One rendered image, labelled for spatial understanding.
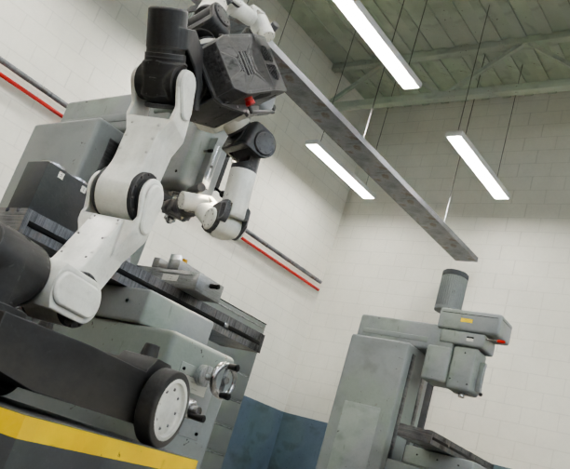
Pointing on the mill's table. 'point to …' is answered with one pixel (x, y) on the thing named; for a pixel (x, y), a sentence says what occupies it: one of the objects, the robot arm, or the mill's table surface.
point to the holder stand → (51, 193)
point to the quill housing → (192, 161)
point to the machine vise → (185, 281)
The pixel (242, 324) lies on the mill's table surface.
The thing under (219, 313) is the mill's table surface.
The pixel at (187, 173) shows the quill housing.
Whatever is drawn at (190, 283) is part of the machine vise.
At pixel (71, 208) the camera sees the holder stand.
